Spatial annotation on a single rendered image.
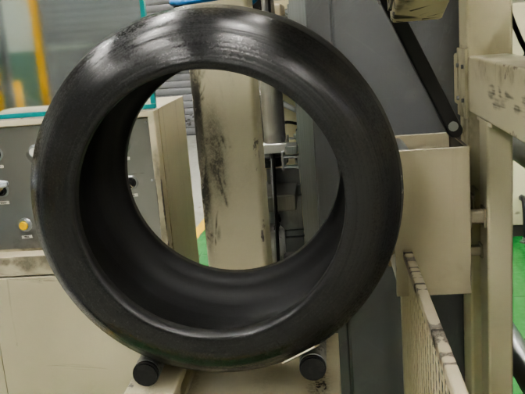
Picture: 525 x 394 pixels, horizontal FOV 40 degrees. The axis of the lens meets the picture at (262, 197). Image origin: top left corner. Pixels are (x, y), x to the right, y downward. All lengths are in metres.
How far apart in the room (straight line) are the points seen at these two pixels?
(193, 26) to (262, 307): 0.59
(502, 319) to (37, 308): 1.23
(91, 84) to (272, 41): 0.27
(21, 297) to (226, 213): 0.79
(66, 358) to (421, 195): 1.14
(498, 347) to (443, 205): 0.33
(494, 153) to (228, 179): 0.53
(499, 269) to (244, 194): 0.54
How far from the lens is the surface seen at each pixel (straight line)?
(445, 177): 1.45
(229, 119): 1.49
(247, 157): 1.50
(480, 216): 1.50
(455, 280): 1.51
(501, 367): 1.61
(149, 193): 1.97
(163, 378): 1.33
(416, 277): 1.32
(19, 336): 2.17
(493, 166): 1.47
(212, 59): 1.07
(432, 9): 1.35
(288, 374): 1.43
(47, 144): 1.16
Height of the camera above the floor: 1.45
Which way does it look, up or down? 13 degrees down
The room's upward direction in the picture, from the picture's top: 5 degrees counter-clockwise
